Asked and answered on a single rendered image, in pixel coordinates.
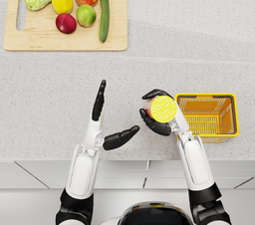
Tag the green cucumber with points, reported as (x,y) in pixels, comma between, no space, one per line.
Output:
(104,13)

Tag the green apple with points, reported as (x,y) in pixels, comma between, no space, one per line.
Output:
(86,15)

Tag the yellow lemon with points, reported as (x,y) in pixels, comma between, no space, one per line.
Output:
(62,2)

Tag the dark red apple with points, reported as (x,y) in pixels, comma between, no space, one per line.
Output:
(65,23)

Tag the wooden cutting board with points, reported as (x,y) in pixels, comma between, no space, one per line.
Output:
(40,38)

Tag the red potato chip can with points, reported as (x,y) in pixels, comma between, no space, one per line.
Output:
(162,109)

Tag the yellow slatted basket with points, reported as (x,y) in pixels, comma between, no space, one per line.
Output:
(207,117)

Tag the dark round robot body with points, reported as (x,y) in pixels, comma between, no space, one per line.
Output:
(154,214)

